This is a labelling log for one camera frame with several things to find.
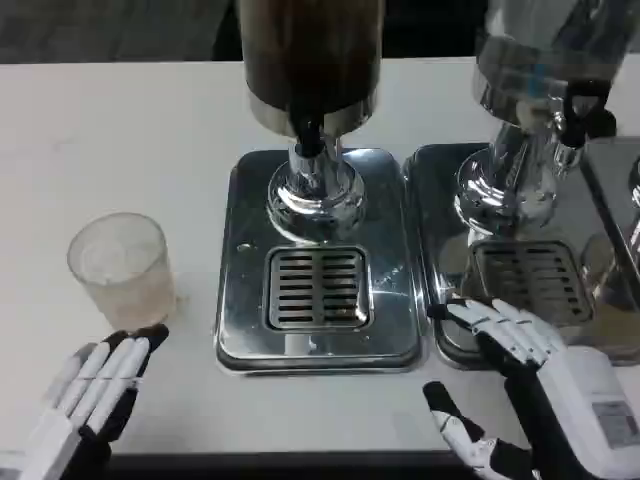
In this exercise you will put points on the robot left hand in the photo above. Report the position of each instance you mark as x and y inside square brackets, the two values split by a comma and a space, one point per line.
[102, 372]

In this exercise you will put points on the black tap of clear dispenser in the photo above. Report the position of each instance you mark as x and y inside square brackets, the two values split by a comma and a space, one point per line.
[582, 107]

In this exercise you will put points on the dark drink dispenser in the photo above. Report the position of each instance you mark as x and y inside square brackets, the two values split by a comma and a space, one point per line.
[310, 55]

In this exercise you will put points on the black tap of dark dispenser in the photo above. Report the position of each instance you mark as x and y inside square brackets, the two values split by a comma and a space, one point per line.
[308, 137]

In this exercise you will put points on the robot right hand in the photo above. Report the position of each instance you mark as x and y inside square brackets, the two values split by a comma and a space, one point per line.
[575, 400]

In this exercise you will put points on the steel slotted drain grid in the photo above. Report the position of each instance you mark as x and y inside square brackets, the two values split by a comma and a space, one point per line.
[320, 287]
[530, 275]

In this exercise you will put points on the clear drink dispenser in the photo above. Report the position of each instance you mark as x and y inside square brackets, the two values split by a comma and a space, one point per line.
[530, 60]

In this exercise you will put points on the clear ribbed glass cup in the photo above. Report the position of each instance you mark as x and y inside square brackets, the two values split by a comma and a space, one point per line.
[122, 270]

